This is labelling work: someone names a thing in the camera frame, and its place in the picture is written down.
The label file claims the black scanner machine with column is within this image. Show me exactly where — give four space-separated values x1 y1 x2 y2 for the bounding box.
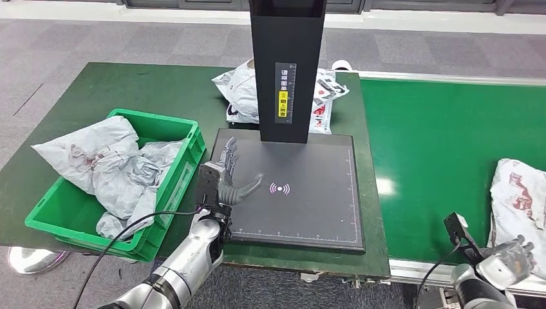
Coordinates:
209 0 366 256

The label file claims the pale parcel bag red print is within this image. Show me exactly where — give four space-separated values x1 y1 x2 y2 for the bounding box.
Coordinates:
32 116 142 197

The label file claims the grey parcel bag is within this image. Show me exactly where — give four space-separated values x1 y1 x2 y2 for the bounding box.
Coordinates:
93 140 185 241

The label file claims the white mailer bag black lettering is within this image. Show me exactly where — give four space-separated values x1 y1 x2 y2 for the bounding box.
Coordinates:
212 59 261 126

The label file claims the round silver table foot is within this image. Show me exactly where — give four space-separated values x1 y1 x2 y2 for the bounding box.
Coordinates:
7 246 70 275

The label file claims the black and yellow column sticker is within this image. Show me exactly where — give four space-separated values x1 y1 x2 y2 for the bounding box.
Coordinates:
275 62 298 124

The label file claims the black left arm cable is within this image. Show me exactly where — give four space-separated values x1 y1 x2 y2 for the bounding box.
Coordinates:
70 207 205 309

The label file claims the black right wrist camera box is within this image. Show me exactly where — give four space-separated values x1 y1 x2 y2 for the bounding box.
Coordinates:
442 212 485 265

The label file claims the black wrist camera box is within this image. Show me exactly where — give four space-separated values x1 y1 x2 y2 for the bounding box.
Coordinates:
196 162 225 210
442 212 485 265

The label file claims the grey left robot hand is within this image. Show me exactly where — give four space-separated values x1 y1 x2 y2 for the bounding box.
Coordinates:
218 136 265 206

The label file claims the white mailer bag red print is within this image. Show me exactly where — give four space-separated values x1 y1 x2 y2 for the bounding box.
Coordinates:
309 70 351 135

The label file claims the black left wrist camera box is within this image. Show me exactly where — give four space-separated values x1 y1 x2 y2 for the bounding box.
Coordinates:
196 162 225 210

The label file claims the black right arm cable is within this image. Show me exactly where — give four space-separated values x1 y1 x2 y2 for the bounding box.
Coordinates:
413 243 462 309

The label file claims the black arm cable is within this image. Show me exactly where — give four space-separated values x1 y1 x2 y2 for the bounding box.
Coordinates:
413 243 462 309
70 207 205 309

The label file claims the white parcel bag red print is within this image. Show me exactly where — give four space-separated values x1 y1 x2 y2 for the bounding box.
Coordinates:
487 158 546 280

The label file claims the green plastic crate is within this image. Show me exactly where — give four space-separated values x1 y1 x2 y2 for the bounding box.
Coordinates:
24 108 207 263

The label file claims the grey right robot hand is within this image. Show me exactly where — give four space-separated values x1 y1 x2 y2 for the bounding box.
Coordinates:
475 234 536 289

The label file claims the green conveyor belt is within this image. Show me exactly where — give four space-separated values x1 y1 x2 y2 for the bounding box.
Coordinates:
360 79 546 267

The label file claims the aluminium conveyor frame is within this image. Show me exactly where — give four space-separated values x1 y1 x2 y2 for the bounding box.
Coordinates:
358 71 546 309

